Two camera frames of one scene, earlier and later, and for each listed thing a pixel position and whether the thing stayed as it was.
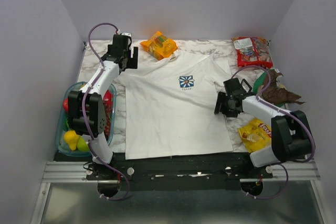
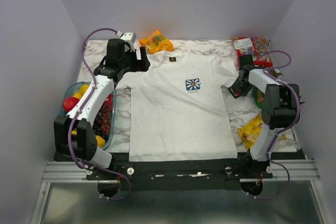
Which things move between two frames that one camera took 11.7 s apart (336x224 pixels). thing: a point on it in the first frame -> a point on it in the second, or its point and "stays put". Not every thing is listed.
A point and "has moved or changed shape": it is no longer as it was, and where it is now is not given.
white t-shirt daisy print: [170, 107] has moved or changed shape
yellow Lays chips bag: [255, 135] stays put
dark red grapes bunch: [108, 110] stays put
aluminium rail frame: [303, 171] stays put
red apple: [65, 104] stays put
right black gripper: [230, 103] -> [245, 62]
